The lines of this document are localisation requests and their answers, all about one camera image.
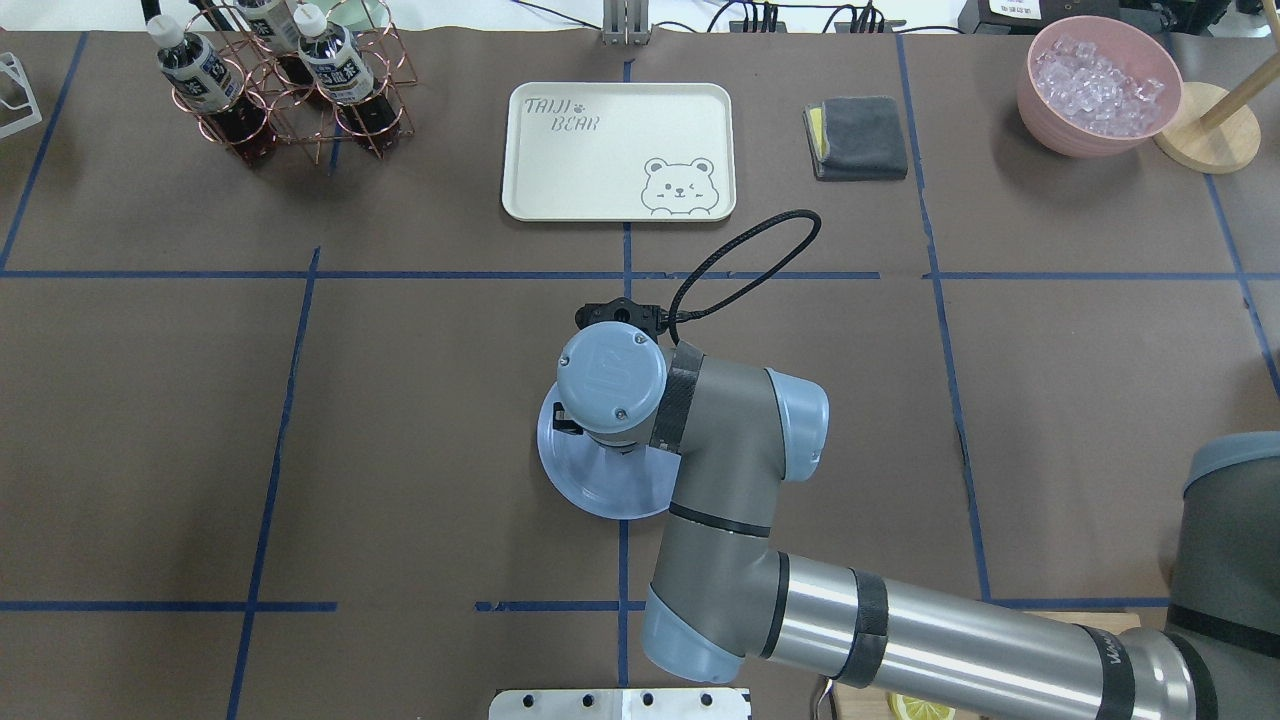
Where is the front right tea bottle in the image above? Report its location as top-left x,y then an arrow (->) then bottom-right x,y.
293,3 -> 401,156

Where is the front left tea bottle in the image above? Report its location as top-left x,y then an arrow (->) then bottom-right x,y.
145,14 -> 276,165

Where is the copper wire bottle rack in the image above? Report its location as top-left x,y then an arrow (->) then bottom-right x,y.
143,1 -> 419,158

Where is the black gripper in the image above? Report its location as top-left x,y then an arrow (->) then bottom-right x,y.
552,296 -> 666,439

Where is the pink bowl of ice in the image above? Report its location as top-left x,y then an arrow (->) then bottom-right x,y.
1018,15 -> 1183,158

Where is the blue plastic plate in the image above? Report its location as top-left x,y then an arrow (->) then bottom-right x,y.
536,386 -> 681,521

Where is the wooden cup stand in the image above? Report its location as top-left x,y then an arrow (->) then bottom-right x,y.
1155,1 -> 1277,176

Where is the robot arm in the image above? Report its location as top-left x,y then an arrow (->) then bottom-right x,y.
553,297 -> 1279,719

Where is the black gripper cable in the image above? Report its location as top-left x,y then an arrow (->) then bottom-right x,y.
658,209 -> 823,346

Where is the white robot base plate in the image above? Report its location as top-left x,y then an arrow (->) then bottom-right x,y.
488,687 -> 753,719

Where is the tea bottle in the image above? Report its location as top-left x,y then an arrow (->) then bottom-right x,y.
145,14 -> 276,165
293,3 -> 401,156
234,1 -> 315,88

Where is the wooden cutting board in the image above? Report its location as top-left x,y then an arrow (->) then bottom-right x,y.
823,592 -> 1140,719

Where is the lemon half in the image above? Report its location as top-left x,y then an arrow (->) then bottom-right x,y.
886,692 -> 956,720

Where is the white wire cup rack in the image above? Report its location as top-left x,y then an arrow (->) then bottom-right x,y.
1,53 -> 44,140

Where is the rear tea bottle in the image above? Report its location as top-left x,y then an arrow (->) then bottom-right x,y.
234,1 -> 315,88

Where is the white bear tray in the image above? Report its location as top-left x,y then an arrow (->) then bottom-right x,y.
500,82 -> 737,223

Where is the grey folded cloth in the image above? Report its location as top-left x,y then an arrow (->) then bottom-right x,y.
803,96 -> 908,182

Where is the aluminium frame post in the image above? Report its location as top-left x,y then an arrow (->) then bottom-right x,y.
602,0 -> 652,46

